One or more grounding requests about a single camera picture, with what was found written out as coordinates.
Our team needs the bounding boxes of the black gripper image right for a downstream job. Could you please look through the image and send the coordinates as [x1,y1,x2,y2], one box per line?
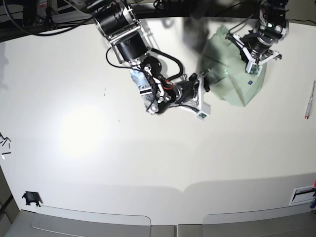
[243,33,276,57]

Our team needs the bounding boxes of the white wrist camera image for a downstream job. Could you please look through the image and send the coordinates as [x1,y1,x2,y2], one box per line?
[195,102,211,121]
[245,61,263,76]

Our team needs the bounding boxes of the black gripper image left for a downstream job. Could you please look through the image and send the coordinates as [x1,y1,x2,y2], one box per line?
[170,72,210,108]

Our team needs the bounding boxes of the light green T-shirt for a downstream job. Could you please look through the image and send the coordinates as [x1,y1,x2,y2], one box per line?
[197,25,267,107]

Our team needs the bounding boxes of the black plastic clip part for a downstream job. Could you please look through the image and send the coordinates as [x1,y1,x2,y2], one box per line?
[22,191,42,207]

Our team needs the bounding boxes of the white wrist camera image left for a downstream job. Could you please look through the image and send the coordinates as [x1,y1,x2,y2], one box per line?
[195,102,211,121]

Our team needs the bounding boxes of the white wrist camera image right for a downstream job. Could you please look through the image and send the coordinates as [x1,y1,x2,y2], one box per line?
[245,61,263,76]

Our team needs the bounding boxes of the small black hex keys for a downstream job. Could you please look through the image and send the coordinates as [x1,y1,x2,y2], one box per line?
[0,133,12,160]

